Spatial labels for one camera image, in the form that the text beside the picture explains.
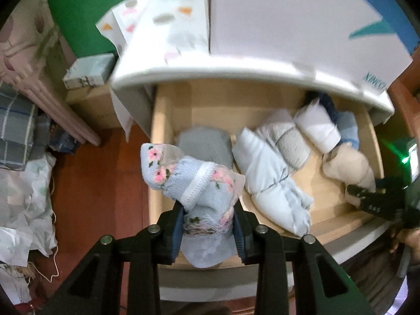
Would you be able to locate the beige underwear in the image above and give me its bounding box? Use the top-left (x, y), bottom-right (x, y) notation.
top-left (322, 142), bottom-right (376, 192)

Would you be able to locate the white pale-blue garment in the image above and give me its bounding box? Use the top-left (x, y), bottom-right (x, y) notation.
top-left (232, 127), bottom-right (314, 237)

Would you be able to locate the blue floral knit underwear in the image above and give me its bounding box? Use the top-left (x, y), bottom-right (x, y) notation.
top-left (140, 143), bottom-right (246, 268)

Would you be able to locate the light blue underwear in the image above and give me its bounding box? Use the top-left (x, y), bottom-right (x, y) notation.
top-left (337, 111), bottom-right (360, 150)

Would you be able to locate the white folded underwear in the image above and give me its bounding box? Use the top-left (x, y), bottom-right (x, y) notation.
top-left (293, 98), bottom-right (341, 154)

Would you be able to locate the grey ribbed folded underwear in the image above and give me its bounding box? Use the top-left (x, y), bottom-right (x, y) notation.
top-left (177, 126), bottom-right (234, 169)

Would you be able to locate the honeycomb patterned folded underwear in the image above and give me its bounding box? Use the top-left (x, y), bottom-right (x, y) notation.
top-left (256, 108), bottom-right (311, 175)

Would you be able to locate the dark navy folded underwear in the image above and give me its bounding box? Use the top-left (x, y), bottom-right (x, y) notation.
top-left (304, 90), bottom-right (338, 124)

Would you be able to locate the wooden drawer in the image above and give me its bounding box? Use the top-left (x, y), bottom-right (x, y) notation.
top-left (141, 80), bottom-right (384, 268)

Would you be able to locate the brown wooden chair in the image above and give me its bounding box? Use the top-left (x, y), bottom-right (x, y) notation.
top-left (388, 46), bottom-right (419, 140)

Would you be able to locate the white green-printed crumpled sheet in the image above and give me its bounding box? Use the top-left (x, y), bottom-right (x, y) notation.
top-left (1, 153), bottom-right (57, 304)

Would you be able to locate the brown cardboard box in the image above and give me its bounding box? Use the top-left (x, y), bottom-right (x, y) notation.
top-left (65, 85), bottom-right (121, 130)

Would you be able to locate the white storage box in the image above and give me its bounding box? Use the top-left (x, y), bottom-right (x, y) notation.
top-left (210, 0), bottom-right (419, 94)

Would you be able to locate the plaid grey folded cloth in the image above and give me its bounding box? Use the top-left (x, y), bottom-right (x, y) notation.
top-left (0, 82), bottom-right (51, 171)

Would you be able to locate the small pale blue box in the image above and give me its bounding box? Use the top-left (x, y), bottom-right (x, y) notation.
top-left (63, 53), bottom-right (116, 90)

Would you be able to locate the patterned white table cloth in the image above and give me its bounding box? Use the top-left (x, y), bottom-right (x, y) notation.
top-left (96, 0), bottom-right (209, 65)

